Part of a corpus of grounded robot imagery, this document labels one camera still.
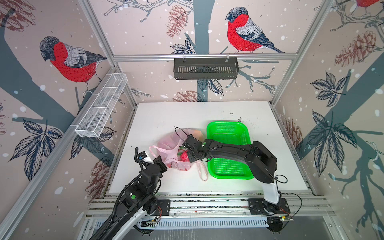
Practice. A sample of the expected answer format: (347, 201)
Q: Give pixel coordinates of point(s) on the pink plastic bag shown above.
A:
(174, 155)

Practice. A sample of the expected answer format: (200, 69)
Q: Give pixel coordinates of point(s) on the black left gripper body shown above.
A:
(162, 169)

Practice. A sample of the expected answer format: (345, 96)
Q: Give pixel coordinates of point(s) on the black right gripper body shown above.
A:
(193, 155)

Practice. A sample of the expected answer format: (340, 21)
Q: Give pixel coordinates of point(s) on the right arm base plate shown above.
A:
(262, 207)

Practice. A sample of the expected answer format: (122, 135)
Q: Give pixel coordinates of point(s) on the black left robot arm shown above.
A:
(135, 200)

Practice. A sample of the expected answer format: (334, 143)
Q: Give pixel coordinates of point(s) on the black hanging wire basket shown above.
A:
(206, 69)

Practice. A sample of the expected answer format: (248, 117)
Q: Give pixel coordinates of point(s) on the green plastic basket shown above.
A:
(228, 151)

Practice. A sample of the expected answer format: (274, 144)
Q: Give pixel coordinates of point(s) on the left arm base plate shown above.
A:
(159, 208)

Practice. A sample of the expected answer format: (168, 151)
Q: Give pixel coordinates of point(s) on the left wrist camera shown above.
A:
(145, 157)

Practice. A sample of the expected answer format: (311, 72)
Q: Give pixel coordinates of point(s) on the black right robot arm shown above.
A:
(262, 163)

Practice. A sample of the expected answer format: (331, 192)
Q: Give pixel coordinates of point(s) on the red dragon fruit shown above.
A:
(183, 156)

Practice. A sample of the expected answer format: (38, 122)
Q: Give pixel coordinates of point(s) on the white wire mesh shelf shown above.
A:
(98, 114)

